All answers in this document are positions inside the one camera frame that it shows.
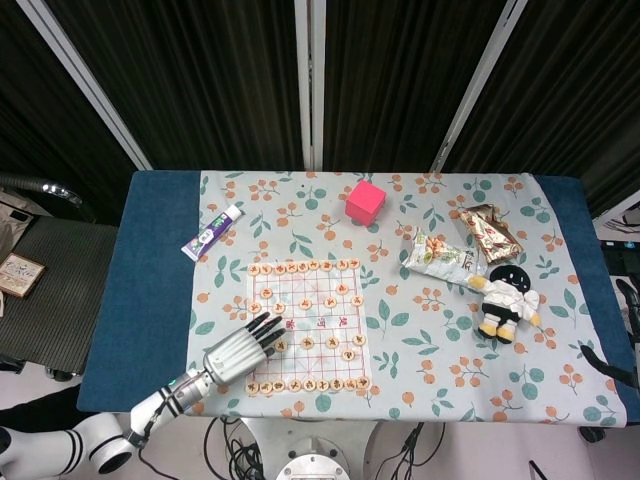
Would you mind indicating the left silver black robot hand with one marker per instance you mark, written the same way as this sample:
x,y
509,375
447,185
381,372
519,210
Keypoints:
x,y
235,355

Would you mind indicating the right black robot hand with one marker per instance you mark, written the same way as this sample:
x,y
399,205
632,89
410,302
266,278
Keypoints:
x,y
607,367

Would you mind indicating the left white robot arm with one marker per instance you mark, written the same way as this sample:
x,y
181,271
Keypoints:
x,y
150,412

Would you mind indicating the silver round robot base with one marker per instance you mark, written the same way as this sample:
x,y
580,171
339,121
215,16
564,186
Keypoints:
x,y
312,465

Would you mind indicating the black chariot wooden chess piece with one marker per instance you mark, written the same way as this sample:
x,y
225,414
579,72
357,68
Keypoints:
x,y
363,382
252,387

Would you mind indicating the black horse wooden chess piece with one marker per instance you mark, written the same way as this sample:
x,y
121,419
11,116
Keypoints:
x,y
265,386
350,383

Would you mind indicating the black soldier wooden chess piece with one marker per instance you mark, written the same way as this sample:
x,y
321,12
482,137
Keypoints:
x,y
359,340
307,342
283,346
332,342

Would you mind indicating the black elephant wooden chess piece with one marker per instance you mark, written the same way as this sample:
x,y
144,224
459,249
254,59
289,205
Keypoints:
x,y
278,385
337,384

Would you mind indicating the red soldier wooden chess piece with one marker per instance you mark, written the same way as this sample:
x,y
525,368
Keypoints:
x,y
357,300
280,308
305,303
256,306
330,302

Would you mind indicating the Chinese chess board sheet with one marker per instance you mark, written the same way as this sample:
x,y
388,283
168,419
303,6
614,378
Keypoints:
x,y
300,370

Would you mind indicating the black advisor wooden chess piece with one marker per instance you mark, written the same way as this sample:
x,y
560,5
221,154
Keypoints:
x,y
323,384
296,385

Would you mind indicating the red cannon wooden chess piece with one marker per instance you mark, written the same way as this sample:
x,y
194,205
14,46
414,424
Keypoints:
x,y
267,293
343,288

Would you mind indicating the black general wooden chess piece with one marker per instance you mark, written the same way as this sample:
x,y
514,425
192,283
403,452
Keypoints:
x,y
310,384

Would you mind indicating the red chariot wooden chess piece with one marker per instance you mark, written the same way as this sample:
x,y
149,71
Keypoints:
x,y
254,270
355,263

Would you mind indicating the red horse wooden chess piece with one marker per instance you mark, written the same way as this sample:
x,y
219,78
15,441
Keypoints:
x,y
266,270
343,264

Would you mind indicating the red elephant wooden chess piece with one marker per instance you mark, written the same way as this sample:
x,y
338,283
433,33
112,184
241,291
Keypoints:
x,y
326,265
279,269

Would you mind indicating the red advisor wooden chess piece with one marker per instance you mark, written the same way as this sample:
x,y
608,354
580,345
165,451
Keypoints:
x,y
291,268
314,265

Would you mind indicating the red general wooden chess piece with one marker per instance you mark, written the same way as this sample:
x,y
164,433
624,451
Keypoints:
x,y
302,267

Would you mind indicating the black cannon wooden chess piece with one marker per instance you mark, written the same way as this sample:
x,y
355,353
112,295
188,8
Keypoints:
x,y
348,354

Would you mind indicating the black curved bar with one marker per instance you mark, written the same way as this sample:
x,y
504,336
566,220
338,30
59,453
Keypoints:
x,y
631,305

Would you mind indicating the dark blue table cloth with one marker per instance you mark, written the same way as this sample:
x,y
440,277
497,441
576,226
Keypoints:
x,y
145,300

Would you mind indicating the white purple toothpaste tube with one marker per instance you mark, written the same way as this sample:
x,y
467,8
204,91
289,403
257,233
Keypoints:
x,y
210,235

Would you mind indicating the black-headed white plush doll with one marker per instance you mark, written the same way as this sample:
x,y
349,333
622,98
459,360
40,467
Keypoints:
x,y
505,300

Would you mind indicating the gold red snack bag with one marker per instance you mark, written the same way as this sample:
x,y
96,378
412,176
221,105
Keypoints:
x,y
492,235

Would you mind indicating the grey mesh office chair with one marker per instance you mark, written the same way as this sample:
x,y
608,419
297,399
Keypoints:
x,y
65,300

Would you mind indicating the floral orange fruit tablecloth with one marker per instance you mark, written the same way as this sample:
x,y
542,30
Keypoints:
x,y
425,350

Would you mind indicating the green white peanut snack bag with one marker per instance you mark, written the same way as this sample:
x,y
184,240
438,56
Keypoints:
x,y
440,260

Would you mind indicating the pink cube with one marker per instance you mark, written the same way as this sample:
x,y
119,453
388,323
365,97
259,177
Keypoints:
x,y
365,202

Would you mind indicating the brown framed card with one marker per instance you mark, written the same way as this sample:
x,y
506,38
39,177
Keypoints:
x,y
20,275

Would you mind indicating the black pleated curtain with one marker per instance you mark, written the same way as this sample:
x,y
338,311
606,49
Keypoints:
x,y
210,85

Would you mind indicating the white partition frame post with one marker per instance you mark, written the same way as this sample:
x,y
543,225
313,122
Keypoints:
x,y
90,85
479,85
310,85

